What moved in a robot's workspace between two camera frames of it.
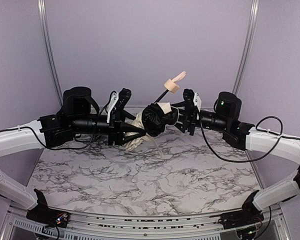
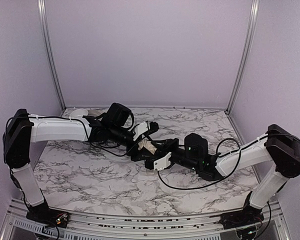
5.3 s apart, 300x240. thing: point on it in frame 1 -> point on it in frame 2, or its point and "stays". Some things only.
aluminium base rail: (17, 225) stays
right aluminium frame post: (255, 7) stays
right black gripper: (190, 118) -> (165, 150)
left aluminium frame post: (48, 51) stays
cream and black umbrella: (154, 118) -> (148, 145)
